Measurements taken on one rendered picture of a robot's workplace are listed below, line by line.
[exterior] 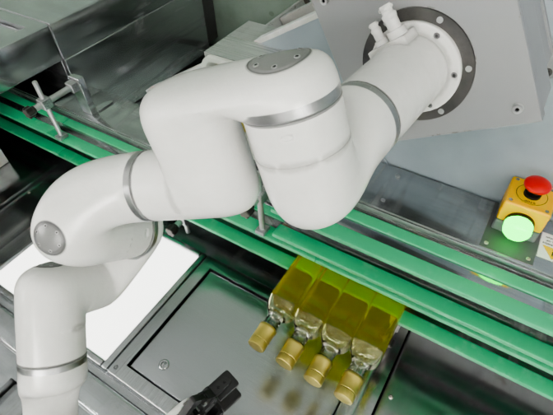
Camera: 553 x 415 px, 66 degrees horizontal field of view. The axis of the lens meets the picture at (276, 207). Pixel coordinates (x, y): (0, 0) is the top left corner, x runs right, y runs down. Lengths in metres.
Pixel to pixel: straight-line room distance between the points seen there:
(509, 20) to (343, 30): 0.22
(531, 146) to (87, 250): 0.67
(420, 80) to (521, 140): 0.30
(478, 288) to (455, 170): 0.23
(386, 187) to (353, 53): 0.28
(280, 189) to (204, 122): 0.09
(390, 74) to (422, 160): 0.38
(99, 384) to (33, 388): 0.36
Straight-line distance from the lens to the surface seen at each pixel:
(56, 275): 0.63
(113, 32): 1.60
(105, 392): 0.99
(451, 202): 0.85
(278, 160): 0.38
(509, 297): 0.78
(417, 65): 0.56
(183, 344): 0.98
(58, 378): 0.65
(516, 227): 0.78
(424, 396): 0.99
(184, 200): 0.45
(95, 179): 0.52
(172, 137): 0.41
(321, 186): 0.39
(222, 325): 0.98
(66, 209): 0.53
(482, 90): 0.63
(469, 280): 0.77
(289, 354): 0.79
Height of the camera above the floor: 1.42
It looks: 34 degrees down
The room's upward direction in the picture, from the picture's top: 140 degrees counter-clockwise
